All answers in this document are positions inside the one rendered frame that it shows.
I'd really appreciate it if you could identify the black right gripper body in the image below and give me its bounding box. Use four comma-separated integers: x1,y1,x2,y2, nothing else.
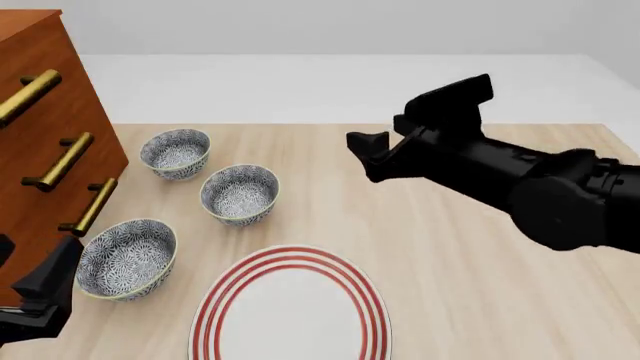
372,111,527,197

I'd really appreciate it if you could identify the blue white patterned bowl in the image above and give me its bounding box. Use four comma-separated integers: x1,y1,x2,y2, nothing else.
199,163,282,228
75,218,179,303
139,128,212,181

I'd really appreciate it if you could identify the brass drawer handle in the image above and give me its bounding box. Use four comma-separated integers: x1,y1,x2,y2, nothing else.
57,177,120,238
21,131,96,194
0,69,64,129

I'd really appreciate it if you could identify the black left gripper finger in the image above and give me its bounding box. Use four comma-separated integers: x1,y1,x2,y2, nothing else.
11,235,84,309
0,234,16,266

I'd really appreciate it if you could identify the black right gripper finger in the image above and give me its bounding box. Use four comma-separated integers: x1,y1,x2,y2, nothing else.
345,130,393,184
393,72,495,131

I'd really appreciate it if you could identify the wooden cabinet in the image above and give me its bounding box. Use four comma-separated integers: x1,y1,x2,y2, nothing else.
0,9,130,307

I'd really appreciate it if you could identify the white plate with red rings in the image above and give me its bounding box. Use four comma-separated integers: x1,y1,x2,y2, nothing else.
187,243,393,360

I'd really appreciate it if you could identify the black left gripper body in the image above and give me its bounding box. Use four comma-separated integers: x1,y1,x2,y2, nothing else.
0,297,74,345

